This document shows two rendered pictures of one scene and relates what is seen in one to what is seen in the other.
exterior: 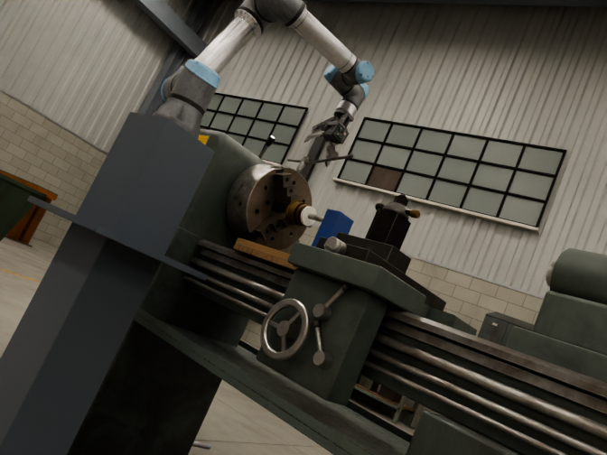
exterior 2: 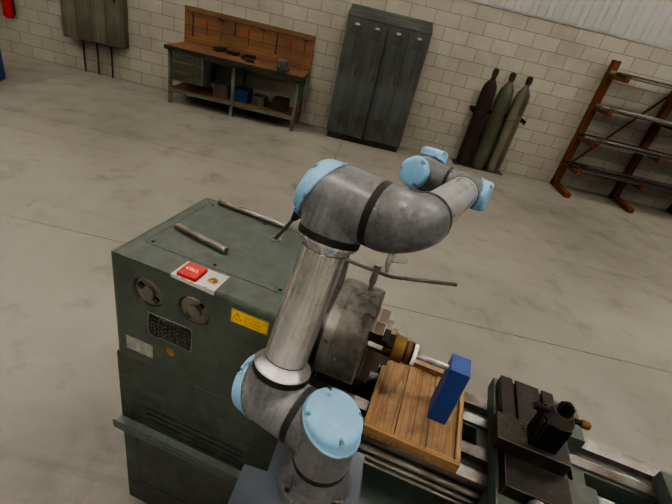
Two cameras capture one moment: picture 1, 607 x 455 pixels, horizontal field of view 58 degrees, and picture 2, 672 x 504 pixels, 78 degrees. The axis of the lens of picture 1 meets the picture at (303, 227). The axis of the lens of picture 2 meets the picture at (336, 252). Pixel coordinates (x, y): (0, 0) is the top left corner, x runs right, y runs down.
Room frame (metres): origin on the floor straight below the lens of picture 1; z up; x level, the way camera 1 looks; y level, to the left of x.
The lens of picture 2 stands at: (1.25, 0.83, 1.95)
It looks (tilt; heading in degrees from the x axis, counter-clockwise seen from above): 30 degrees down; 324
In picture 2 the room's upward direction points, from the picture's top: 14 degrees clockwise
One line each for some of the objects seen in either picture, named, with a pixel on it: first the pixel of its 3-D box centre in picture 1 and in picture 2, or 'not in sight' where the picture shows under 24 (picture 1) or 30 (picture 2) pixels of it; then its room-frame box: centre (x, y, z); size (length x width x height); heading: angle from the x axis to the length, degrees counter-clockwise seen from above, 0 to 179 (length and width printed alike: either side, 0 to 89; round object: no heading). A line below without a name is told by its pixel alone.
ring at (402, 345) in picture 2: (298, 213); (398, 348); (1.90, 0.04, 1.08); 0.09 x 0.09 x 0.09; 43
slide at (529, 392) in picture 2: (384, 278); (529, 438); (1.55, -0.27, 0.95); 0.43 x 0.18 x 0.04; 133
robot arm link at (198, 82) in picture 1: (196, 85); (325, 431); (1.62, 0.49, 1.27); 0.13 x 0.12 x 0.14; 30
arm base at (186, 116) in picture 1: (180, 117); (317, 468); (1.62, 0.48, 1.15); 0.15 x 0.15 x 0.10
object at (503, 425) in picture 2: (370, 253); (528, 442); (1.53, -0.20, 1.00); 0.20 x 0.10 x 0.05; 43
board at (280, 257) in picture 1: (299, 272); (417, 404); (1.81, -0.05, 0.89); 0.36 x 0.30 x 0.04; 133
